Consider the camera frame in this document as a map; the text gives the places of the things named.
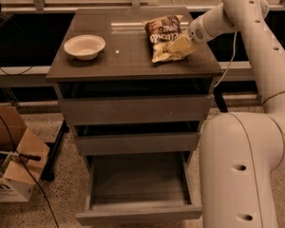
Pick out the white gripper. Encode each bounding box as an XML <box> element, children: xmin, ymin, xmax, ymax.
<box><xmin>167</xmin><ymin>15</ymin><xmax>213</xmax><ymax>57</ymax></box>

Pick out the brown chip bag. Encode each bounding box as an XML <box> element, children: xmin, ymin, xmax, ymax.
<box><xmin>142</xmin><ymin>15</ymin><xmax>192</xmax><ymax>63</ymax></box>

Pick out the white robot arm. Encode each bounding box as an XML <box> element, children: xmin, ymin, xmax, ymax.
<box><xmin>168</xmin><ymin>0</ymin><xmax>285</xmax><ymax>228</ymax></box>

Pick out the grey top drawer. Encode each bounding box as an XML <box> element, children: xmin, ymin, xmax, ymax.
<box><xmin>59</xmin><ymin>79</ymin><xmax>211</xmax><ymax>125</ymax></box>

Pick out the grey drawer cabinet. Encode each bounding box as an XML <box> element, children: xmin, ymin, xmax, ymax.
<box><xmin>46</xmin><ymin>7</ymin><xmax>224</xmax><ymax>163</ymax></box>

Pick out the grey middle drawer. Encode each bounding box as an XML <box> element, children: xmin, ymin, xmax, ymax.
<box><xmin>75</xmin><ymin>121</ymin><xmax>200</xmax><ymax>156</ymax></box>

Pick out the grey open bottom drawer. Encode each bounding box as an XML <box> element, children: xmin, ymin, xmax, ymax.
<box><xmin>76</xmin><ymin>152</ymin><xmax>201</xmax><ymax>226</ymax></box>

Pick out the white paper bowl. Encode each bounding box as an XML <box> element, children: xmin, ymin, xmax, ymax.
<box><xmin>64</xmin><ymin>35</ymin><xmax>105</xmax><ymax>61</ymax></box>

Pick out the black metal stand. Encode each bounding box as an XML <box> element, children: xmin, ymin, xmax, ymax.
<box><xmin>41</xmin><ymin>121</ymin><xmax>69</xmax><ymax>181</ymax></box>

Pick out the open cardboard box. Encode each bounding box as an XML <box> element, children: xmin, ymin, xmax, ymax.
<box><xmin>0</xmin><ymin>106</ymin><xmax>49</xmax><ymax>202</ymax></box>

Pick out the white cable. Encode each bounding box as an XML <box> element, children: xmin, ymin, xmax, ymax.
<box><xmin>213</xmin><ymin>31</ymin><xmax>238</xmax><ymax>89</ymax></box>

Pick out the black handled tool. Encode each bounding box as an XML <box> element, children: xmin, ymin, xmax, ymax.
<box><xmin>0</xmin><ymin>150</ymin><xmax>42</xmax><ymax>162</ymax></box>

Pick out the black cable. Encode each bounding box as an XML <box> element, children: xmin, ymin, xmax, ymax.
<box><xmin>0</xmin><ymin>106</ymin><xmax>61</xmax><ymax>228</ymax></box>

